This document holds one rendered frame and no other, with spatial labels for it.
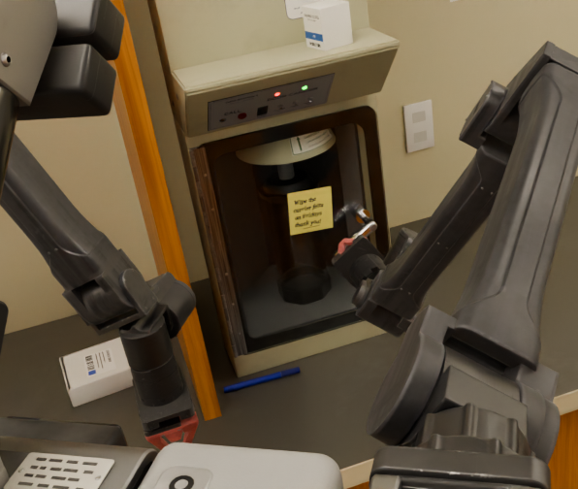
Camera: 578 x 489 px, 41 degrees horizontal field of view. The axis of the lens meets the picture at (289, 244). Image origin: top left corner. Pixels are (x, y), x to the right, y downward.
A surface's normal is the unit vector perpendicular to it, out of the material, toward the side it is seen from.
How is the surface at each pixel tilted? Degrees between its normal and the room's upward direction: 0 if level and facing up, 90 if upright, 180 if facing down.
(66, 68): 44
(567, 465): 90
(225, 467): 0
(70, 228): 61
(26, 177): 67
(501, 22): 90
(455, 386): 32
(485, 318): 38
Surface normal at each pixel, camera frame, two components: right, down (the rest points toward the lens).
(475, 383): 0.39, -0.74
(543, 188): 0.26, -0.51
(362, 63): 0.31, 0.90
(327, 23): 0.51, 0.33
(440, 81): 0.29, 0.40
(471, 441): -0.05, -0.87
